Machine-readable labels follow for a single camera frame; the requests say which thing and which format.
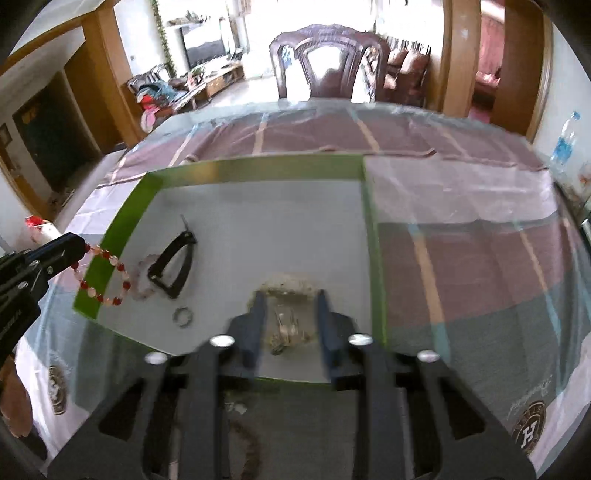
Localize red white bead bracelet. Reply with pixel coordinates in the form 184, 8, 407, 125
69, 243, 133, 308

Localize pale pink bead bracelet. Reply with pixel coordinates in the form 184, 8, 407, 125
131, 253, 160, 301

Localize silver charm earrings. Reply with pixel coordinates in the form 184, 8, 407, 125
269, 306, 311, 356

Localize black wrist watch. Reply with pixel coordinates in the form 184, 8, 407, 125
147, 217, 197, 300

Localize person left hand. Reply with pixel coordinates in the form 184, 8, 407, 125
1, 356, 33, 438

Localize red white cup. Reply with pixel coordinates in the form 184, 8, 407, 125
25, 215, 62, 246

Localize green cardboard box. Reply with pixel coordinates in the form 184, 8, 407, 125
73, 154, 385, 355

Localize striped bed sheet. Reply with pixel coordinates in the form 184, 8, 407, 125
17, 101, 590, 479

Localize pile of clothes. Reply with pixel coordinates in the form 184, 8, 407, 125
126, 64, 189, 134

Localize black television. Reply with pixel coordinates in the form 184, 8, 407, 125
180, 23, 228, 68

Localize plastic water bottle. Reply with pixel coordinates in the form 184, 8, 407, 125
550, 111, 581, 168

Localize carved wooden chair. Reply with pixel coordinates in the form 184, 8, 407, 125
270, 24, 390, 102

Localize brown wooden bead bracelet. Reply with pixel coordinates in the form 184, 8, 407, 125
225, 414, 264, 480

